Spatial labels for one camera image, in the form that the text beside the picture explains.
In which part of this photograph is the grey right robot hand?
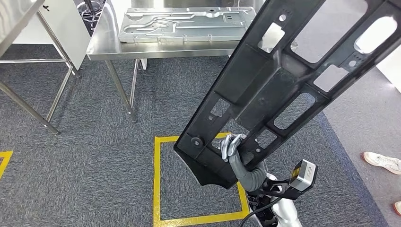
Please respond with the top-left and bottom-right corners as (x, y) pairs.
(220, 133), (252, 188)

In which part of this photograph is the black plastic frame part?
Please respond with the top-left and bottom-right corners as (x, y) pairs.
(174, 0), (401, 190)

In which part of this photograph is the stainless steel workbench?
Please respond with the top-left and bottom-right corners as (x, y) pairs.
(86, 0), (369, 123)

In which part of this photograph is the stamped sheet metal plate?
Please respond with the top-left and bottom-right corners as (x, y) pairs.
(118, 6), (257, 44)

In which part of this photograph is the white board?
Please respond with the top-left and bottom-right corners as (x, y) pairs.
(375, 44), (401, 93)

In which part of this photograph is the white panel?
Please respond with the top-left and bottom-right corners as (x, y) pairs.
(12, 0), (91, 71)

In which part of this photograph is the stainless steel table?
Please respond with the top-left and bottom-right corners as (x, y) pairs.
(0, 0), (83, 136)

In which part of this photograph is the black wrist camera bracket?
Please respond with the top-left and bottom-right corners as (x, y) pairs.
(247, 178), (306, 201)

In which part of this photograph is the black cable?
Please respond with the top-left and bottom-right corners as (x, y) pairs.
(238, 197), (283, 227)

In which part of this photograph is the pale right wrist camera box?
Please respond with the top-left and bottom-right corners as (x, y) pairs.
(288, 159), (319, 192)

